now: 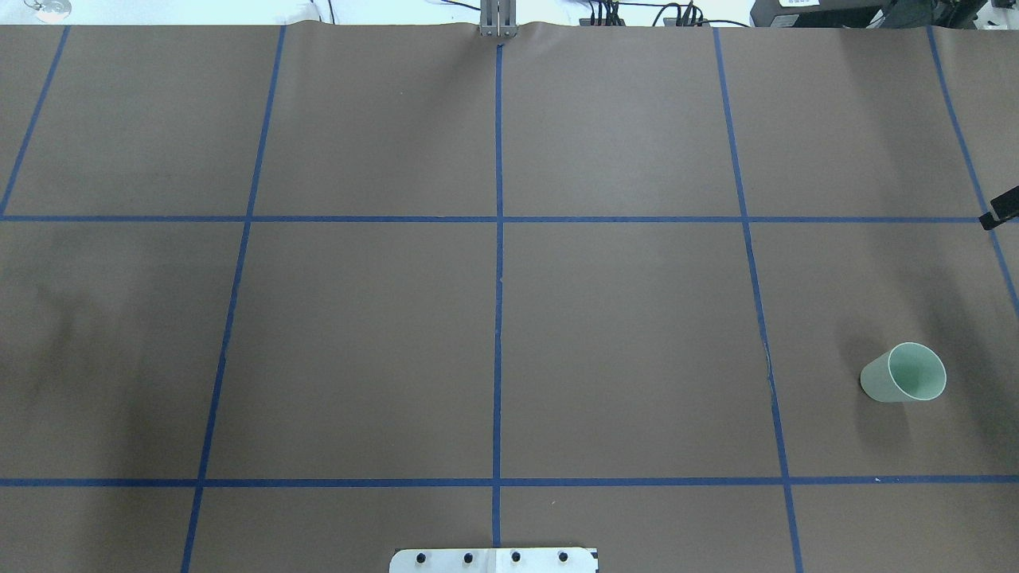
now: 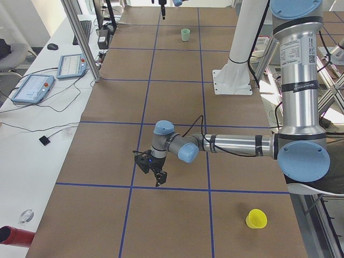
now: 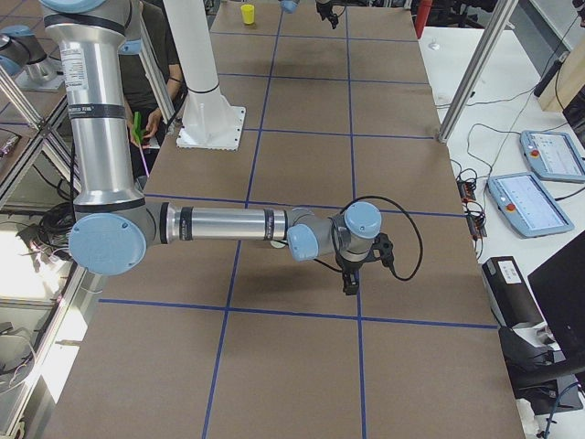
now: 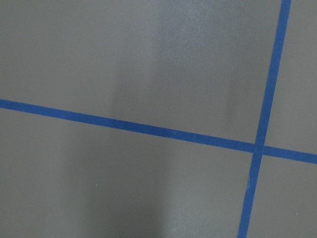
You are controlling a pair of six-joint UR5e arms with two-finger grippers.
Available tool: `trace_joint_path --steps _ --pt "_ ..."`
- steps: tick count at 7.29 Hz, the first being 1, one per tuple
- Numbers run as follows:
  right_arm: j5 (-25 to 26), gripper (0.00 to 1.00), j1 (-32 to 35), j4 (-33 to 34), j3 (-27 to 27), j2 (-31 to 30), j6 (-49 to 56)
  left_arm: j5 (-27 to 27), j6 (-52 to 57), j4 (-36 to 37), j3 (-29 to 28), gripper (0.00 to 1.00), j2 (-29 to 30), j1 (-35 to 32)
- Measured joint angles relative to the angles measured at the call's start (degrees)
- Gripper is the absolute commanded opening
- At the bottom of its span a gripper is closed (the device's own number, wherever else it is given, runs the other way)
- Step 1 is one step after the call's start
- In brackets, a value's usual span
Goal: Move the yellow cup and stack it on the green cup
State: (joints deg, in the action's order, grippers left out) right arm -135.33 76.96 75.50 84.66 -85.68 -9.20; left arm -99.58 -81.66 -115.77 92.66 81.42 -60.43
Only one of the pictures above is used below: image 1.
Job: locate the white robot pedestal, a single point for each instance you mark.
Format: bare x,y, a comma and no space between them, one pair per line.
535,559

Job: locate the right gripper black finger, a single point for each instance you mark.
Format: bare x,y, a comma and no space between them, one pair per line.
1002,209

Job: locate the aluminium frame post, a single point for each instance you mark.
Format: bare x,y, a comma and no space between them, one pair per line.
498,18

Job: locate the green plastic cup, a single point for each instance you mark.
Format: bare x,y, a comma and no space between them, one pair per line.
909,372

